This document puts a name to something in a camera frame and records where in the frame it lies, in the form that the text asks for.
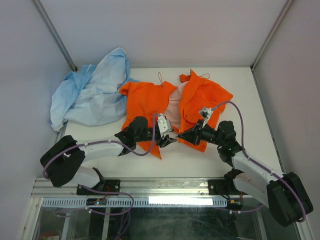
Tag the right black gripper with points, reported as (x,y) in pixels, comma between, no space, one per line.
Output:
(192,136)

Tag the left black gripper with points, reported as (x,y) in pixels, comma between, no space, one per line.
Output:
(166,140)

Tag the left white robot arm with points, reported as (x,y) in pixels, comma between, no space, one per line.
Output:
(62,163)

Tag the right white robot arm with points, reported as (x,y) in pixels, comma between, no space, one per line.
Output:
(282,193)

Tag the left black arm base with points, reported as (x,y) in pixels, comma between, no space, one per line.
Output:
(110,187)

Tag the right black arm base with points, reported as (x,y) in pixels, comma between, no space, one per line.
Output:
(224,186)

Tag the light blue garment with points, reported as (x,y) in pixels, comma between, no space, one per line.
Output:
(91,96)

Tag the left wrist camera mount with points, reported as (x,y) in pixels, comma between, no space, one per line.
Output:
(164,125)

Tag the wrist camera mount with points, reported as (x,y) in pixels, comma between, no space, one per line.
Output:
(206,113)
(164,125)

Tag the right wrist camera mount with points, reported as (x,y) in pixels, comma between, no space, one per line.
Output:
(206,113)

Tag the white slotted cable duct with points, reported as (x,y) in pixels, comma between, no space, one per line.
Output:
(138,202)

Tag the aluminium front rail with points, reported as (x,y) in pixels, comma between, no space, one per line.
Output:
(137,187)

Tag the right corner aluminium post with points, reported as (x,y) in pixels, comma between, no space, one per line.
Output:
(272,33)

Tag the corner aluminium post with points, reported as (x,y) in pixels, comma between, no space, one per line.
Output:
(272,33)
(54,34)

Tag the left corner aluminium post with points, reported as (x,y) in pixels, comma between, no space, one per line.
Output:
(54,34)

